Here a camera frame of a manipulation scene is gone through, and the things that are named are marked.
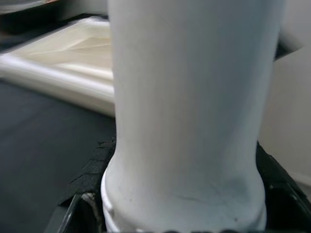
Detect white plastic table top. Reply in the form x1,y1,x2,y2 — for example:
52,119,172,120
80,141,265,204
0,18,116,118

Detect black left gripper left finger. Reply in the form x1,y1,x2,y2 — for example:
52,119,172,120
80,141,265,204
50,138,115,233

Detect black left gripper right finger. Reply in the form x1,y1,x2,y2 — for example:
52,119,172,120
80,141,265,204
256,143,311,233

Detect white plastic table leg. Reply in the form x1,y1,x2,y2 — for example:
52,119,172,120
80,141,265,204
100,0,286,233

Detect black tablecloth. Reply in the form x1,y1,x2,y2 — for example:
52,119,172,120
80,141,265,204
0,14,304,233

